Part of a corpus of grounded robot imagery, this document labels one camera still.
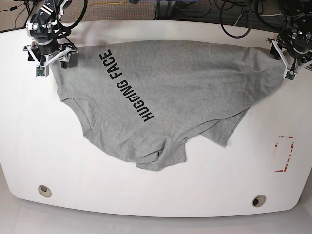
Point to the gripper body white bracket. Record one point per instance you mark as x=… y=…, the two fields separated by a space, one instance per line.
x=48 y=54
x=295 y=49

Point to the grey t-shirt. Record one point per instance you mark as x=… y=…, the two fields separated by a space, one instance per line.
x=141 y=101

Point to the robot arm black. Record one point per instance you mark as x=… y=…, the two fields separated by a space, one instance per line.
x=297 y=16
x=50 y=41

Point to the red tape marking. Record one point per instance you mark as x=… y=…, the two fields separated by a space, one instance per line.
x=282 y=153

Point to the left table grommet hole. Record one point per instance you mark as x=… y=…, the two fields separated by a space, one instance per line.
x=44 y=191

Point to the table grommet hole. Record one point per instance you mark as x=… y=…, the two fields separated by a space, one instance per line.
x=44 y=191
x=259 y=201

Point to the right table grommet hole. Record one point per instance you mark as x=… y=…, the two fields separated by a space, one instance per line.
x=259 y=201

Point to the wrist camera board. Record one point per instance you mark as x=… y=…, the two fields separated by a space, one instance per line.
x=290 y=75
x=42 y=71

